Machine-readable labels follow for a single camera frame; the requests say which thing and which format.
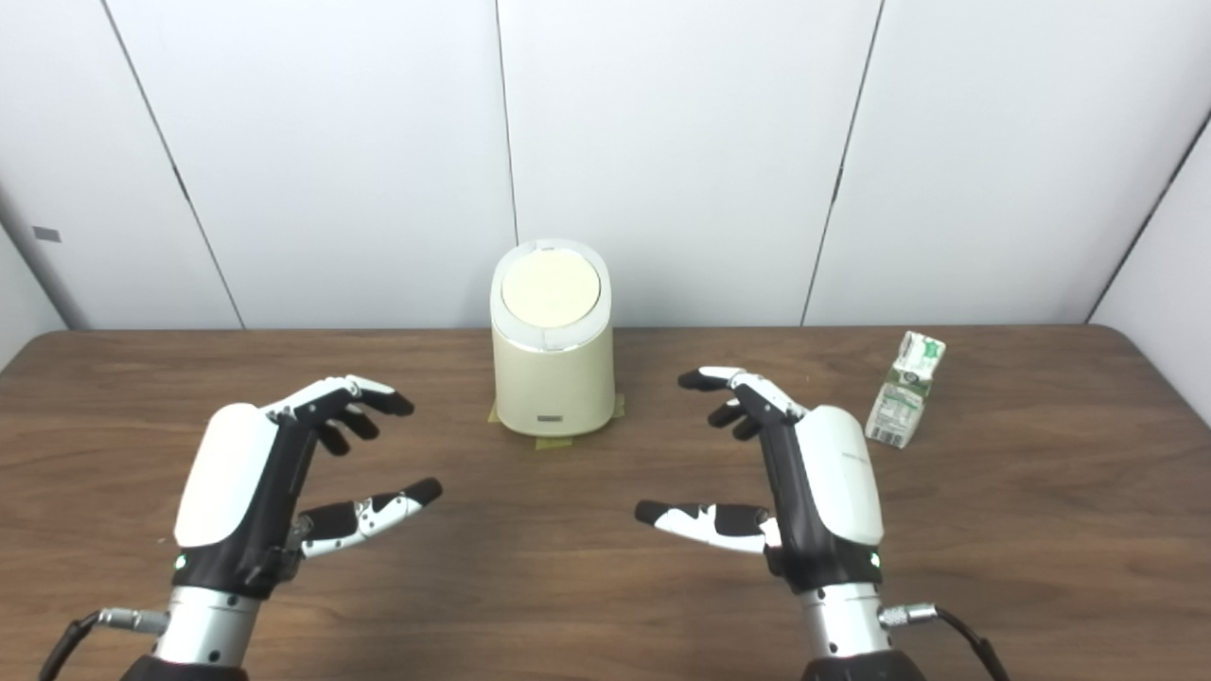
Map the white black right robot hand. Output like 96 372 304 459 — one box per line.
634 366 886 595

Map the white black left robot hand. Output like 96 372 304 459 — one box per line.
173 375 444 599

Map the white green milk carton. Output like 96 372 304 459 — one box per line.
865 330 947 449

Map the cream-colored bin body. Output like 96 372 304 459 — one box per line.
489 238 616 438

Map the cream round bin lid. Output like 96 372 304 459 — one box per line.
500 248 603 329

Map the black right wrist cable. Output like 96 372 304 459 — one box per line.
878 602 1011 681

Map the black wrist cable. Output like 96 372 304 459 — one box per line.
878 602 1011 681
38 608 172 681

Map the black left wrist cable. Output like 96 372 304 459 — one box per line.
38 608 172 681

